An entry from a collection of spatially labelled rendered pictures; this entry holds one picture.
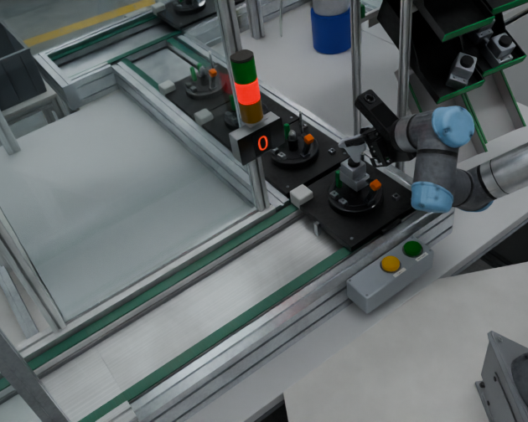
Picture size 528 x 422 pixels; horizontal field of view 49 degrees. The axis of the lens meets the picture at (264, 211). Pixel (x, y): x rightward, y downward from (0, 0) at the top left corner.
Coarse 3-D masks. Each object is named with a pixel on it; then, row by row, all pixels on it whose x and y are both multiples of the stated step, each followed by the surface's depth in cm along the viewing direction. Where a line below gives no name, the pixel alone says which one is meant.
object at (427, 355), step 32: (448, 288) 140; (480, 288) 138; (512, 288) 137; (384, 320) 136; (416, 320) 134; (448, 320) 133; (480, 320) 132; (512, 320) 131; (352, 352) 131; (384, 352) 130; (416, 352) 129; (448, 352) 128; (480, 352) 127; (320, 384) 126; (352, 384) 125; (384, 384) 124; (416, 384) 123; (448, 384) 122; (288, 416) 122; (320, 416) 121; (352, 416) 120; (384, 416) 119; (416, 416) 118; (448, 416) 117; (480, 416) 116
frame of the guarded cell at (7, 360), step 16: (0, 272) 159; (16, 288) 156; (16, 304) 150; (32, 320) 146; (0, 336) 79; (32, 336) 142; (0, 352) 81; (16, 352) 85; (0, 368) 82; (16, 368) 84; (16, 384) 86; (32, 384) 87; (32, 400) 89; (48, 400) 91; (48, 416) 93; (64, 416) 95
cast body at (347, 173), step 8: (352, 160) 141; (360, 160) 143; (344, 168) 142; (352, 168) 141; (360, 168) 141; (344, 176) 144; (352, 176) 141; (360, 176) 143; (368, 176) 143; (352, 184) 143; (360, 184) 143; (368, 184) 145
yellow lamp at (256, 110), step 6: (258, 102) 126; (240, 108) 128; (246, 108) 126; (252, 108) 126; (258, 108) 127; (246, 114) 127; (252, 114) 127; (258, 114) 128; (246, 120) 129; (252, 120) 128; (258, 120) 129
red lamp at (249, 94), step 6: (252, 84) 123; (240, 90) 124; (246, 90) 123; (252, 90) 124; (258, 90) 125; (240, 96) 125; (246, 96) 124; (252, 96) 124; (258, 96) 126; (240, 102) 126; (246, 102) 125; (252, 102) 125
